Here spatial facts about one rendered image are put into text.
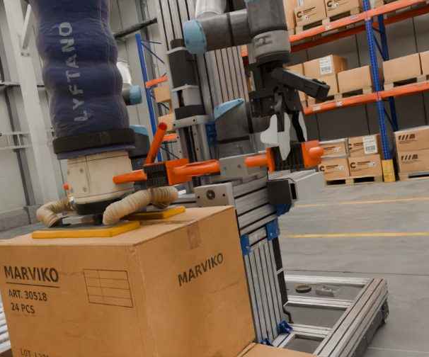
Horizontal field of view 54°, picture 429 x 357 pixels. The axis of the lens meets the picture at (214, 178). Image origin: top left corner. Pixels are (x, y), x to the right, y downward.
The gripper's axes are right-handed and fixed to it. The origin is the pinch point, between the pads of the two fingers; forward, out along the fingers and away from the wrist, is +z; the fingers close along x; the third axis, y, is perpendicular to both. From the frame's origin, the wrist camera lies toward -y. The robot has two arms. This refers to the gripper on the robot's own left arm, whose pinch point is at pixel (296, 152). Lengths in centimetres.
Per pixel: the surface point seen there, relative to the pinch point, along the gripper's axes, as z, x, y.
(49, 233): 12, 15, 68
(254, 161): 0.3, 3.5, 8.2
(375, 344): 108, -125, 28
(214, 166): 0.4, 3.5, 18.4
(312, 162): 2.2, 2.2, -3.9
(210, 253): 23.1, -4.5, 29.9
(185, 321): 35.0, 9.3, 29.8
